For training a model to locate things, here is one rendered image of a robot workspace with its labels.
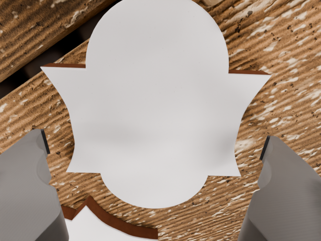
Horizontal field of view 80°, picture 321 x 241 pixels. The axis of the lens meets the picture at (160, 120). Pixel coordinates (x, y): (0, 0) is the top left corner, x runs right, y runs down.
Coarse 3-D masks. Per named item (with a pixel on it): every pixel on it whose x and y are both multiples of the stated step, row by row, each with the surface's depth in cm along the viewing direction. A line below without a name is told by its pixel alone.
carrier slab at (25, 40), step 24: (0, 0) 10; (24, 0) 10; (48, 0) 10; (72, 0) 10; (96, 0) 10; (0, 24) 10; (24, 24) 10; (48, 24) 10; (72, 24) 10; (0, 48) 11; (24, 48) 11; (48, 48) 12; (0, 72) 12
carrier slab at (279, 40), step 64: (192, 0) 10; (256, 0) 10; (320, 0) 10; (256, 64) 11; (320, 64) 11; (0, 128) 13; (64, 128) 13; (256, 128) 13; (320, 128) 13; (64, 192) 16
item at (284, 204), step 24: (264, 144) 11; (264, 168) 9; (288, 168) 8; (312, 168) 9; (264, 192) 7; (288, 192) 7; (312, 192) 7; (264, 216) 6; (288, 216) 6; (312, 216) 6; (240, 240) 7; (264, 240) 6; (288, 240) 6; (312, 240) 6
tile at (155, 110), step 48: (144, 0) 9; (96, 48) 10; (144, 48) 10; (192, 48) 10; (96, 96) 11; (144, 96) 11; (192, 96) 11; (240, 96) 11; (96, 144) 12; (144, 144) 13; (192, 144) 13; (144, 192) 15; (192, 192) 15
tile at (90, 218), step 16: (64, 208) 17; (80, 208) 16; (96, 208) 16; (80, 224) 16; (96, 224) 16; (112, 224) 17; (128, 224) 18; (80, 240) 17; (96, 240) 17; (112, 240) 17; (128, 240) 17; (144, 240) 17
